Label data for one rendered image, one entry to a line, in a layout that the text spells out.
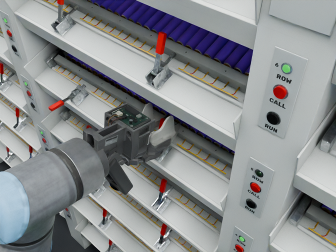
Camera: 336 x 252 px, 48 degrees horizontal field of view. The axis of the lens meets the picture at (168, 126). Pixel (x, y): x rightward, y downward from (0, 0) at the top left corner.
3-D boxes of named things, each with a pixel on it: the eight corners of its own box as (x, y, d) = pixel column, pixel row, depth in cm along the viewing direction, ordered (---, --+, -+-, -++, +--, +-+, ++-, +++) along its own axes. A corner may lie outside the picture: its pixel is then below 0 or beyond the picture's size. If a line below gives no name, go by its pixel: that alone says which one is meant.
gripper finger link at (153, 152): (176, 142, 70) (138, 160, 64) (175, 149, 70) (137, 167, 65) (159, 129, 72) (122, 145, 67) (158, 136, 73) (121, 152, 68)
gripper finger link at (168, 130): (193, 112, 71) (155, 127, 65) (188, 136, 74) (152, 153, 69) (182, 104, 72) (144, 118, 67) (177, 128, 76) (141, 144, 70)
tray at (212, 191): (226, 219, 73) (221, 202, 65) (42, 89, 102) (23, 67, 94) (282, 142, 78) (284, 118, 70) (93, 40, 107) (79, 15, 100)
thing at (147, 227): (210, 299, 98) (203, 291, 87) (67, 177, 128) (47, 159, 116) (254, 236, 104) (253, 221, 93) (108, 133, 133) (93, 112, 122)
